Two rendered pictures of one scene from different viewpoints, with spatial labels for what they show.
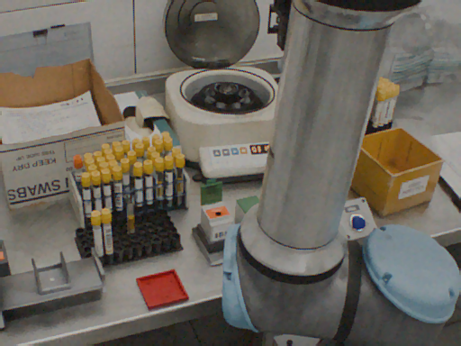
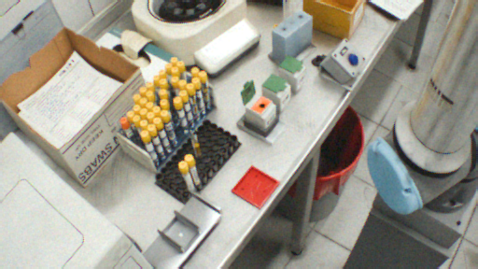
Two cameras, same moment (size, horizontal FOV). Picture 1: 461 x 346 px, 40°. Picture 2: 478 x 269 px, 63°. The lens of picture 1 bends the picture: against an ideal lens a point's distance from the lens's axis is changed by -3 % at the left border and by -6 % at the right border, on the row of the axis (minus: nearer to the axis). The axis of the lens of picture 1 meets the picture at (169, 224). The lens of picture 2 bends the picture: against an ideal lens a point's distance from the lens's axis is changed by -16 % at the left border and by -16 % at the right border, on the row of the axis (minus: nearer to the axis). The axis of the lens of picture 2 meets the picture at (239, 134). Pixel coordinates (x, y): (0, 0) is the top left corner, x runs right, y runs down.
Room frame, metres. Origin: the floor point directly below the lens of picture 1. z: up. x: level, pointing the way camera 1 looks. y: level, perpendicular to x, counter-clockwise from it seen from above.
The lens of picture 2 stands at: (0.38, 0.23, 1.66)
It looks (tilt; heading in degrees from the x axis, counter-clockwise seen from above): 55 degrees down; 331
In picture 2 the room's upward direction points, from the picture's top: 7 degrees counter-clockwise
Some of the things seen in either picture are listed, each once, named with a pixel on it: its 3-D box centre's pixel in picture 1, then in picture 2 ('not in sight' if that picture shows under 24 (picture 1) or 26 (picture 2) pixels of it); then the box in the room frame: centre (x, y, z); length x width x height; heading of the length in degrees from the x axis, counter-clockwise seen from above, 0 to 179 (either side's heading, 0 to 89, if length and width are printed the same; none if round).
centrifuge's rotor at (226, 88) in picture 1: (227, 102); (189, 6); (1.19, -0.12, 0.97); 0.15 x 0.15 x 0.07
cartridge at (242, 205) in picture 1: (249, 219); (275, 93); (0.87, -0.14, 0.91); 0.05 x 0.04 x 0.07; 19
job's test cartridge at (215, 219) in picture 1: (216, 225); (260, 114); (0.84, -0.08, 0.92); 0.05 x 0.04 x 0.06; 20
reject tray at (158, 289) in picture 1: (162, 288); (256, 187); (0.73, 0.01, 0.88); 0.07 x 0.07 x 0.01; 19
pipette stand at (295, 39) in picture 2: not in sight; (292, 38); (0.97, -0.27, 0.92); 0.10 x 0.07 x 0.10; 101
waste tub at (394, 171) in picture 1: (392, 170); (335, 6); (1.00, -0.44, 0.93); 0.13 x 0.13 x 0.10; 24
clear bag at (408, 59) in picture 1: (393, 44); not in sight; (1.50, -0.57, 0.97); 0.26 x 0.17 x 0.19; 123
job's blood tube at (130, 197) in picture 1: (131, 219); (196, 146); (0.85, 0.07, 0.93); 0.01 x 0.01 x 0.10; 19
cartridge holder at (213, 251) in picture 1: (215, 238); (261, 122); (0.84, -0.08, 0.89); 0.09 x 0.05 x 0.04; 20
